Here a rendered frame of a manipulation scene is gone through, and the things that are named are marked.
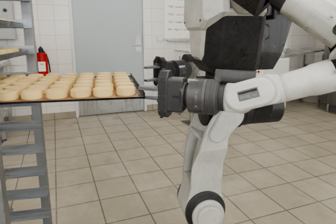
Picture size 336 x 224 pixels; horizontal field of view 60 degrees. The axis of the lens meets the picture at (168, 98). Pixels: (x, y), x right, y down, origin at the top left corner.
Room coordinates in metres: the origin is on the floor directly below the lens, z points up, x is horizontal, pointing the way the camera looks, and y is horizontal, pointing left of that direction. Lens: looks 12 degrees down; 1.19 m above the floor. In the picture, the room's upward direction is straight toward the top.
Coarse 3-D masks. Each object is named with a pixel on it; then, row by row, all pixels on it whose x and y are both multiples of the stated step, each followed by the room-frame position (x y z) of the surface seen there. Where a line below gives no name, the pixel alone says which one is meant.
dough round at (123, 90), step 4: (116, 88) 0.73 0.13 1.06; (120, 88) 0.73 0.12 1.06; (124, 88) 0.72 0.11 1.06; (128, 88) 0.73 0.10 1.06; (132, 88) 0.73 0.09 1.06; (116, 92) 0.74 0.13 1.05; (120, 92) 0.72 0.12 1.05; (124, 92) 0.72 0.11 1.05; (128, 92) 0.72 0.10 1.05; (132, 92) 0.73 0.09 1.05
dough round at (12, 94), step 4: (0, 92) 0.66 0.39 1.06; (4, 92) 0.66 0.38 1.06; (8, 92) 0.67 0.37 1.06; (12, 92) 0.67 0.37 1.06; (16, 92) 0.68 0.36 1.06; (0, 96) 0.66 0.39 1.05; (4, 96) 0.66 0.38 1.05; (8, 96) 0.67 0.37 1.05; (12, 96) 0.67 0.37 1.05; (16, 96) 0.68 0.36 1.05; (0, 100) 0.66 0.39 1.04; (4, 100) 0.66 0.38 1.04; (8, 100) 0.67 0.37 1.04
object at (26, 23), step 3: (15, 21) 1.03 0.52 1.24; (18, 21) 1.03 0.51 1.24; (21, 21) 1.03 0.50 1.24; (24, 21) 1.03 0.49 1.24; (27, 21) 1.03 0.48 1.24; (30, 21) 1.04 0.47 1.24; (24, 24) 1.03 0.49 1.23; (27, 24) 1.03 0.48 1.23; (30, 24) 1.04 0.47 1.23; (0, 27) 0.99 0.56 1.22; (3, 27) 1.00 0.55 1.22; (6, 27) 1.00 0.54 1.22; (9, 27) 1.00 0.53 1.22; (12, 27) 1.00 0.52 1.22; (15, 27) 1.00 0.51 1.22; (18, 27) 1.01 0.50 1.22; (21, 27) 1.01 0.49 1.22; (24, 27) 1.01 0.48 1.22; (27, 27) 1.01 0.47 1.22; (30, 27) 1.01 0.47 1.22
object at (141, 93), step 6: (132, 78) 1.01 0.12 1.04; (138, 84) 0.83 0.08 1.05; (138, 90) 0.80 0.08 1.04; (138, 96) 0.71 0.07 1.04; (144, 96) 0.71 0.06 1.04; (0, 102) 0.64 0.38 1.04; (6, 102) 0.64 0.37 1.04; (12, 102) 0.65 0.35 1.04; (18, 102) 0.65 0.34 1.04; (24, 102) 0.65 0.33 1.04; (30, 102) 0.65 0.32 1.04; (36, 102) 0.66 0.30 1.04; (42, 102) 0.66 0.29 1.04
